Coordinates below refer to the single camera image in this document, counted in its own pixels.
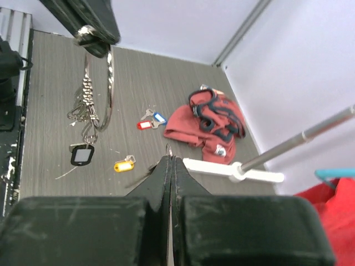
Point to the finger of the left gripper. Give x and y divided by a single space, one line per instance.
74 14
97 49

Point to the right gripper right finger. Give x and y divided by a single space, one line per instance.
243 230

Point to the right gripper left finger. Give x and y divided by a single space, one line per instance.
128 230

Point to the yellow tag key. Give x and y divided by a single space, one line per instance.
124 165

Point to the black tag key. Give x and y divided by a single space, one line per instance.
81 154
150 170

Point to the white metal clothes rack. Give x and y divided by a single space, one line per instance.
237 172

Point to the red tag key left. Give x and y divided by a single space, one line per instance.
143 125

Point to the crumpled maroon shirt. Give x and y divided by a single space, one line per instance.
211 121

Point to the red cloth on hanger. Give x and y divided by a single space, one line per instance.
335 207

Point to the teal clothes hanger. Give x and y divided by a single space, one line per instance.
326 175

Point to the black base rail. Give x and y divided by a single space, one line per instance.
11 150

